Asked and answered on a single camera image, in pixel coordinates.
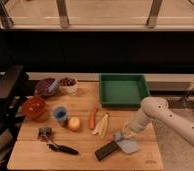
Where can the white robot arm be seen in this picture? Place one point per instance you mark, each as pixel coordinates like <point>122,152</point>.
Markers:
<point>157,108</point>

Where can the black equipment stand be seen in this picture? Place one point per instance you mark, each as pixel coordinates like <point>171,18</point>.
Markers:
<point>10,83</point>

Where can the wooden cutting board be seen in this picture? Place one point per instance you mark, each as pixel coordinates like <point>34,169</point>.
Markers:
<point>31,154</point>

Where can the green plastic tray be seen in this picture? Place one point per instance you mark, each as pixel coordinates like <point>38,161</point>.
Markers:
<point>122,90</point>

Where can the blue cup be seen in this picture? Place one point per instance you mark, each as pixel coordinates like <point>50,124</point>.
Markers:
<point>60,115</point>

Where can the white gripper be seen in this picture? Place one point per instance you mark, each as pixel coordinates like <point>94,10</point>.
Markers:
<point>126,132</point>

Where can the purple bowl with spoon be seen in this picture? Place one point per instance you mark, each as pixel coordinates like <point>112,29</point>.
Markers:
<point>46,87</point>

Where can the yellow apple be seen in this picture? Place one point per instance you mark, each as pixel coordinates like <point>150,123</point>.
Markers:
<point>74,123</point>

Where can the black rectangular block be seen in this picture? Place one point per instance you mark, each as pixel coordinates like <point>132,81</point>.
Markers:
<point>106,150</point>

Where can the orange carrot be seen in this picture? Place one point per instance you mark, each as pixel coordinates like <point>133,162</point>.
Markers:
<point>92,118</point>

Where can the light blue towel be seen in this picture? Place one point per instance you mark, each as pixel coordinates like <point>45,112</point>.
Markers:
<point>127,145</point>

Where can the white bowl of red fruit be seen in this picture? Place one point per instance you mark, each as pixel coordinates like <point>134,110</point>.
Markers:
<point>68,85</point>

